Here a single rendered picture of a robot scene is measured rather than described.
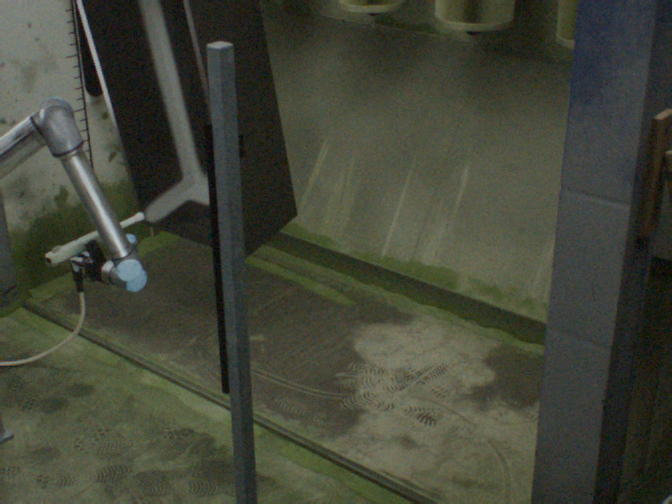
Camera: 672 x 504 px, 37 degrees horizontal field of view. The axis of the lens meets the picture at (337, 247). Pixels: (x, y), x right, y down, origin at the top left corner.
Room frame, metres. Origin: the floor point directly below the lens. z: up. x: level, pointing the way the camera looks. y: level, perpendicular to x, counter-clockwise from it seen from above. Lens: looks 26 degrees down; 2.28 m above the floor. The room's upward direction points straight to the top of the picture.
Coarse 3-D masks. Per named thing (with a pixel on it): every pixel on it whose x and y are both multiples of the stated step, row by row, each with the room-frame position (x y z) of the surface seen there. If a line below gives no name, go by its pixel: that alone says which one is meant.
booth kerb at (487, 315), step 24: (288, 240) 4.51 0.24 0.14; (336, 264) 4.32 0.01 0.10; (360, 264) 4.23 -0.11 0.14; (384, 288) 4.13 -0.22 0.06; (408, 288) 4.05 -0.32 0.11; (432, 288) 3.97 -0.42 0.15; (456, 312) 3.88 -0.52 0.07; (480, 312) 3.81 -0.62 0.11; (504, 312) 3.74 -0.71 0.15; (528, 336) 3.66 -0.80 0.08
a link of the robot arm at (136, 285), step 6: (114, 270) 3.43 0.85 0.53; (114, 276) 3.42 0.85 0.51; (144, 276) 3.42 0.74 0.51; (114, 282) 3.42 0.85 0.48; (120, 282) 3.39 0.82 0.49; (126, 282) 3.38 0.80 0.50; (132, 282) 3.37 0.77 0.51; (138, 282) 3.39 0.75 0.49; (144, 282) 3.42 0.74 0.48; (126, 288) 3.38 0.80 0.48; (132, 288) 3.37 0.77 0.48; (138, 288) 3.39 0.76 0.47
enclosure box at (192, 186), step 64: (128, 0) 4.05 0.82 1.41; (192, 0) 3.49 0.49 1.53; (256, 0) 3.76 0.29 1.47; (128, 64) 4.02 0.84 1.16; (192, 64) 4.09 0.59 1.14; (256, 64) 3.75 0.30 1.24; (128, 128) 4.00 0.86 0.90; (192, 128) 4.19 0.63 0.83; (256, 128) 3.73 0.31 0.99; (192, 192) 4.21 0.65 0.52; (256, 192) 3.72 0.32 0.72
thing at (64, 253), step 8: (136, 216) 3.87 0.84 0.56; (120, 224) 3.80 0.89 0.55; (128, 224) 3.82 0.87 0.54; (96, 232) 3.70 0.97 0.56; (80, 240) 3.64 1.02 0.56; (88, 240) 3.64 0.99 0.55; (96, 240) 3.67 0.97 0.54; (56, 248) 3.54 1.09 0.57; (64, 248) 3.57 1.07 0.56; (72, 248) 3.58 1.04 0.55; (80, 248) 3.60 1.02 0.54; (48, 256) 3.51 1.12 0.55; (56, 256) 3.51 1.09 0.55; (64, 256) 3.54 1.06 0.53; (72, 256) 3.57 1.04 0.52; (48, 264) 3.51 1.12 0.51; (56, 264) 3.51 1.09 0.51; (72, 272) 3.60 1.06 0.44; (80, 272) 3.60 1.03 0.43; (80, 280) 3.59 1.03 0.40; (80, 288) 3.59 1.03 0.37
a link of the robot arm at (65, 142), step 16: (48, 112) 3.28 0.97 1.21; (64, 112) 3.29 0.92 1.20; (48, 128) 3.23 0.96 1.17; (64, 128) 3.23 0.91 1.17; (48, 144) 3.22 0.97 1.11; (64, 144) 3.20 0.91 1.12; (80, 144) 3.23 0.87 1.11; (64, 160) 3.22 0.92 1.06; (80, 160) 3.23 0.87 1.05; (80, 176) 3.22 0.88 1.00; (80, 192) 3.23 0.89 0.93; (96, 192) 3.24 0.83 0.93; (96, 208) 3.23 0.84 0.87; (96, 224) 3.24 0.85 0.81; (112, 224) 3.25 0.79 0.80; (112, 240) 3.24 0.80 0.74; (128, 240) 3.29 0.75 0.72; (112, 256) 3.26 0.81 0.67; (128, 256) 3.26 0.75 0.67; (128, 272) 3.24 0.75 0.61
